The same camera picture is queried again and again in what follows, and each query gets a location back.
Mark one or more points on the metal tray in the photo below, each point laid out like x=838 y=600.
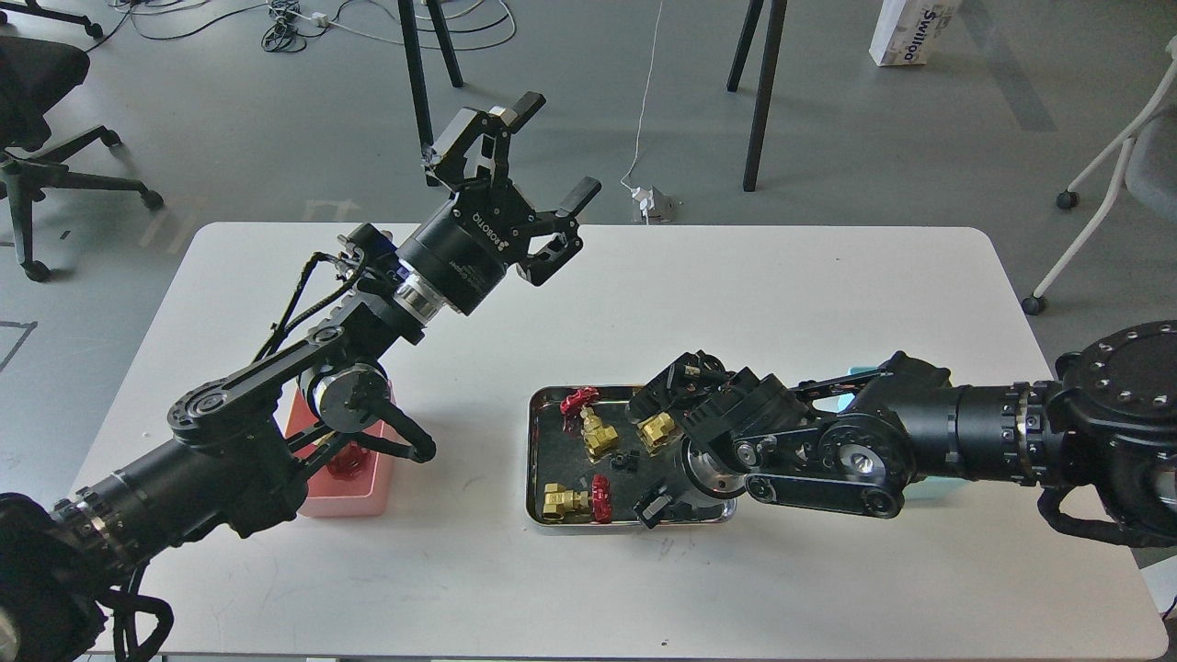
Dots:
x=554 y=456

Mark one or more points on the black stand leg left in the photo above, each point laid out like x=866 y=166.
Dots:
x=414 y=60

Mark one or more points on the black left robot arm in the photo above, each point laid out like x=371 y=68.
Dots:
x=244 y=448

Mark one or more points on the white power adapter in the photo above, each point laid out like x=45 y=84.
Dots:
x=651 y=206

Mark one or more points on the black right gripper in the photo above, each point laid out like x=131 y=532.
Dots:
x=720 y=415

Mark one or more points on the white cardboard box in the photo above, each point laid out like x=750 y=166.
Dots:
x=907 y=31

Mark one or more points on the pink plastic box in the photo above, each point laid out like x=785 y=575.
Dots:
x=361 y=493

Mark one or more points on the black gear centre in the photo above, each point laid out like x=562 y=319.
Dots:
x=626 y=461

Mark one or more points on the brass valve red handle top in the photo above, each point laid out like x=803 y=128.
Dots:
x=578 y=415

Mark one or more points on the white grey chair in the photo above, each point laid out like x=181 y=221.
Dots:
x=1145 y=165

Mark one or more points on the brass valve red handle bottom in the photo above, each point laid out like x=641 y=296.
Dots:
x=561 y=502

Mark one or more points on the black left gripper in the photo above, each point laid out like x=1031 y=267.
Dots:
x=465 y=249

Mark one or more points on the black stand leg right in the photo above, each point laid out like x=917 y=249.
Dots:
x=768 y=67

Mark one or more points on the black stand leg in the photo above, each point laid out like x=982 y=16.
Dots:
x=768 y=67
x=414 y=60

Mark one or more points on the brass valve red handle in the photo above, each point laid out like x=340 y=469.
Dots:
x=561 y=502
x=578 y=415
x=349 y=462
x=656 y=432

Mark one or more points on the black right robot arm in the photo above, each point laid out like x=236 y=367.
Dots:
x=1099 y=439

